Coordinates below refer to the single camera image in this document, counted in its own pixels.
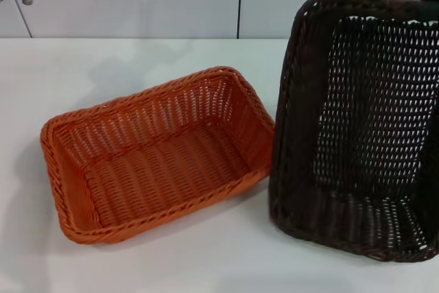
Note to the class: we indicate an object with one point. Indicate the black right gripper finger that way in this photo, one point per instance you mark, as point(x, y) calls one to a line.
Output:
point(430, 5)

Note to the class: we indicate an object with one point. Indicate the dark brown woven basket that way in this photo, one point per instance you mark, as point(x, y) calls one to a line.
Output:
point(363, 135)

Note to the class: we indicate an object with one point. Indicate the orange woven basket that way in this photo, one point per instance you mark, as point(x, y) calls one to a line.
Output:
point(164, 162)

